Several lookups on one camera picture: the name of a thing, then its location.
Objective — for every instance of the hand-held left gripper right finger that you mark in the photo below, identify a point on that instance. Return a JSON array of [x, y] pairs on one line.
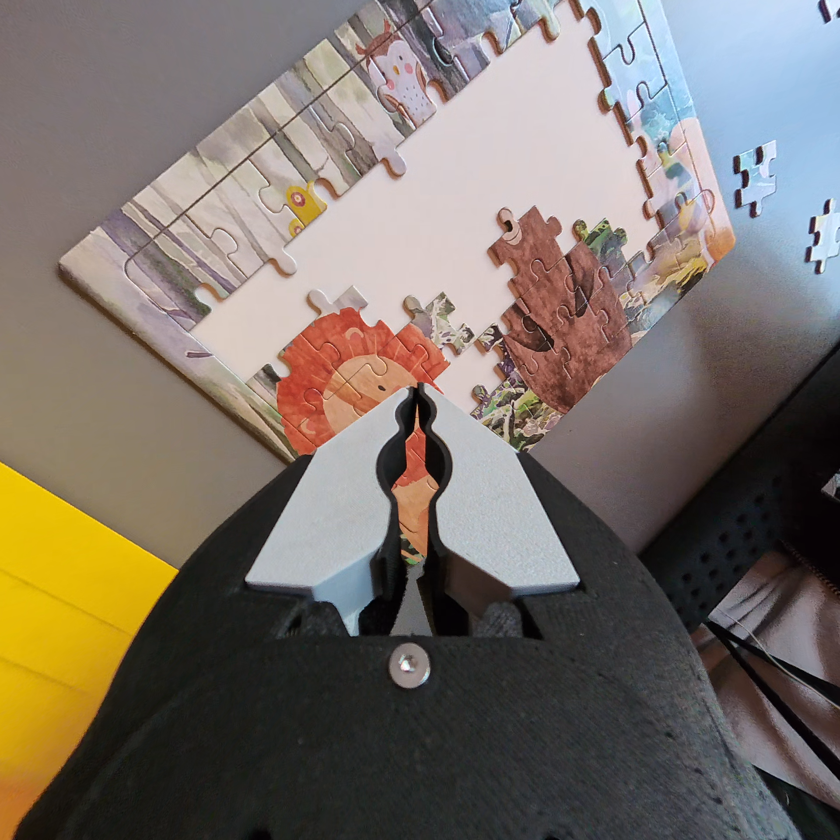
[[499, 525]]

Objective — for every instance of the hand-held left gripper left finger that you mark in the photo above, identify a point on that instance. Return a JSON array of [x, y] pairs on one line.
[[328, 525]]

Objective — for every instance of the yellow plastic bin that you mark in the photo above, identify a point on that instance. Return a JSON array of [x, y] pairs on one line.
[[65, 623]]

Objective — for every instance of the jigsaw puzzle board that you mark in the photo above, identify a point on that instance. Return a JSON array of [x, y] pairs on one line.
[[492, 164]]

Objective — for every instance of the puzzle pieces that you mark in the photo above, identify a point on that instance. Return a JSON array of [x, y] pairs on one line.
[[756, 177]]

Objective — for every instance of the person's pale trousers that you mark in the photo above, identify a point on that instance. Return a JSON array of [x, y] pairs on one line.
[[787, 623]]

